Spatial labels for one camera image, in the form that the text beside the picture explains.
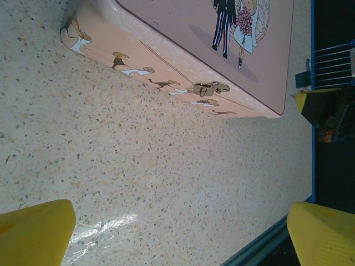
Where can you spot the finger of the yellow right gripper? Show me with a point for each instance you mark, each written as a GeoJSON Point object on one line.
{"type": "Point", "coordinates": [301, 101]}

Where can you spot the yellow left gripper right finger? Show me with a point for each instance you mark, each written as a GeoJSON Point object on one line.
{"type": "Point", "coordinates": [324, 238]}

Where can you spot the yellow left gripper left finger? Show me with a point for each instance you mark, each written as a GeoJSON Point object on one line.
{"type": "Point", "coordinates": [33, 238]}

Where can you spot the dark padlock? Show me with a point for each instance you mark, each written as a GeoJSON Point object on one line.
{"type": "Point", "coordinates": [302, 79]}

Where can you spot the pink cartoon tin box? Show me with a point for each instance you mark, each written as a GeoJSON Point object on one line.
{"type": "Point", "coordinates": [194, 33]}

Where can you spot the long aluminium frame rail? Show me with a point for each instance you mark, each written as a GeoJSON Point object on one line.
{"type": "Point", "coordinates": [255, 246]}

